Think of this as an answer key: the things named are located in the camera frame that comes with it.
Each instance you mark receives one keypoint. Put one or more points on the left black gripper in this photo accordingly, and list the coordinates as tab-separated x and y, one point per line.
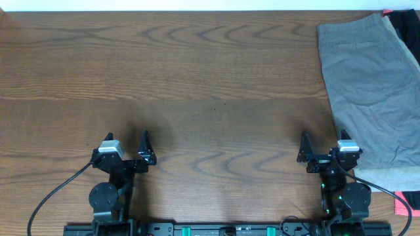
146	156

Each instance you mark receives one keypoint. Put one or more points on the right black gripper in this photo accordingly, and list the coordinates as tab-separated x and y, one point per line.
306	154

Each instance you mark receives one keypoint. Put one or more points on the grey shorts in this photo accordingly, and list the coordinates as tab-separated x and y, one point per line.
372	83

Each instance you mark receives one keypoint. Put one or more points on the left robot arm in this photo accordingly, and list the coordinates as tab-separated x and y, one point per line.
111	200

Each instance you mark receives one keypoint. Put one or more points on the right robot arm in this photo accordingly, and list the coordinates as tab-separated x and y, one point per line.
345	204

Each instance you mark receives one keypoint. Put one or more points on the beige khaki shorts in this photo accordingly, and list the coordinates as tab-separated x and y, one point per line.
395	178

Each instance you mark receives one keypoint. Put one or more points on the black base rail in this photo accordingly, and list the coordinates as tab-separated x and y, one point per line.
284	228

